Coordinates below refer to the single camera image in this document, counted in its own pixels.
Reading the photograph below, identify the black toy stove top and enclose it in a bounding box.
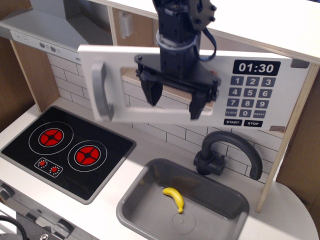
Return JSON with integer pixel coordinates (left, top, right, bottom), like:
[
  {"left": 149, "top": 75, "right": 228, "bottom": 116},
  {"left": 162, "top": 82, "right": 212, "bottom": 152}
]
[{"left": 0, "top": 106, "right": 136, "bottom": 205}]

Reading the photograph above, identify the white wooden microwave cabinet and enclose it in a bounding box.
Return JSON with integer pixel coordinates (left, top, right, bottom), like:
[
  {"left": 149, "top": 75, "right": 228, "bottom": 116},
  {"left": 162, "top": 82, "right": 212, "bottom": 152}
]
[{"left": 108, "top": 0, "right": 320, "bottom": 213}]

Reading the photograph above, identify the grey toy sink basin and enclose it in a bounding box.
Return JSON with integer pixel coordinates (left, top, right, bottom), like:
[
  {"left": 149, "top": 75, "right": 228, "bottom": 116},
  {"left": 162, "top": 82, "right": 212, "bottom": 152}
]
[{"left": 116, "top": 158, "right": 250, "bottom": 240}]

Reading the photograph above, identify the white toy microwave door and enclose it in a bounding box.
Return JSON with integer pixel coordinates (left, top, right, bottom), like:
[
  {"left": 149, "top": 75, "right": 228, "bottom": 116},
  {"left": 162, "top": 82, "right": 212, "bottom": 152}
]
[{"left": 78, "top": 45, "right": 299, "bottom": 132}]

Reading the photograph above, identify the grey toy oven front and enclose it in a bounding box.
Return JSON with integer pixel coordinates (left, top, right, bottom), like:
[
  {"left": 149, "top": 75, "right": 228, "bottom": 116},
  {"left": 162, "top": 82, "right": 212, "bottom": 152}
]
[{"left": 0, "top": 181, "right": 96, "bottom": 240}]

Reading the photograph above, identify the dark grey toy faucet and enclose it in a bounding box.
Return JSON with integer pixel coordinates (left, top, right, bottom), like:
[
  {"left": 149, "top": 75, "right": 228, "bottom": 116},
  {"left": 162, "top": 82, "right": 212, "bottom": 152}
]
[{"left": 193, "top": 130, "right": 263, "bottom": 181}]

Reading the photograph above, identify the black cable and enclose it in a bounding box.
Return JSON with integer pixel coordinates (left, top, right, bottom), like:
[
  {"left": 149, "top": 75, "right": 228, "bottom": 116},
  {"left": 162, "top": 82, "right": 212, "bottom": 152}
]
[{"left": 198, "top": 27, "right": 217, "bottom": 62}]

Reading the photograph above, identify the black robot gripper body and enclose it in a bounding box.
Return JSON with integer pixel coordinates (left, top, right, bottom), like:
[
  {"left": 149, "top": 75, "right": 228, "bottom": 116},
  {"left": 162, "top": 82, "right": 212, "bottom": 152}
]
[{"left": 134, "top": 37, "right": 221, "bottom": 101}]

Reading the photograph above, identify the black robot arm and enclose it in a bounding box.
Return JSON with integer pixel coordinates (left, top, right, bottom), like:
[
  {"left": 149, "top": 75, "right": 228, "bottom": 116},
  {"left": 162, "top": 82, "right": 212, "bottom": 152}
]
[{"left": 134, "top": 0, "right": 221, "bottom": 120}]

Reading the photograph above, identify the yellow toy banana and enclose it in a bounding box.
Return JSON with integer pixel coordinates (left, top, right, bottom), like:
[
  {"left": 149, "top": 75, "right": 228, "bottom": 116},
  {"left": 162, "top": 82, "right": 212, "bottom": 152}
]
[{"left": 162, "top": 187, "right": 185, "bottom": 214}]

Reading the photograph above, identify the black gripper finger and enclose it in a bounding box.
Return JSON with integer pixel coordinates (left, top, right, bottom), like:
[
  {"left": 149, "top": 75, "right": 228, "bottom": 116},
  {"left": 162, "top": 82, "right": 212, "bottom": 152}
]
[
  {"left": 189, "top": 90, "right": 212, "bottom": 120},
  {"left": 139, "top": 72, "right": 163, "bottom": 106}
]

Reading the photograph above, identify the grey range hood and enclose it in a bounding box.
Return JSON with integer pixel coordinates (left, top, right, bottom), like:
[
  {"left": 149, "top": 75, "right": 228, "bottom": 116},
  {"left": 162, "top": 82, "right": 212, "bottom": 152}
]
[{"left": 0, "top": 0, "right": 113, "bottom": 64}]

